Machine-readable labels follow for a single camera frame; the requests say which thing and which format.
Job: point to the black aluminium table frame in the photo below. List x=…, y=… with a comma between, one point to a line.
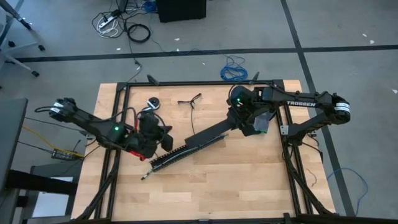
x=199, y=83

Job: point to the grey desk top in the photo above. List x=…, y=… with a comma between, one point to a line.
x=12, y=140

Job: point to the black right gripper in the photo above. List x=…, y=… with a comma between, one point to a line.
x=242, y=119

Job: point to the white power strip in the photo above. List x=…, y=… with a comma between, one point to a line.
x=105, y=23

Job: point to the black computer tower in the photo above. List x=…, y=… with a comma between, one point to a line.
x=180, y=11

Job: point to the black power supply box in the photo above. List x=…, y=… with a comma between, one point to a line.
x=62, y=154

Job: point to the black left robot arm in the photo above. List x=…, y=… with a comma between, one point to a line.
x=93, y=123

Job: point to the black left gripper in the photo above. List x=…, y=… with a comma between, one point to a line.
x=150, y=124

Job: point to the grey office chair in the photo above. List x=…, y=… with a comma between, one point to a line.
x=7, y=51

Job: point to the black sleeve with white label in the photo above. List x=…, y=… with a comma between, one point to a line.
x=147, y=175

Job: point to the black flat bar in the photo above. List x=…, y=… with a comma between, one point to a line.
x=40, y=182

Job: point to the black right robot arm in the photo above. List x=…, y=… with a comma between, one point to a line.
x=304, y=102

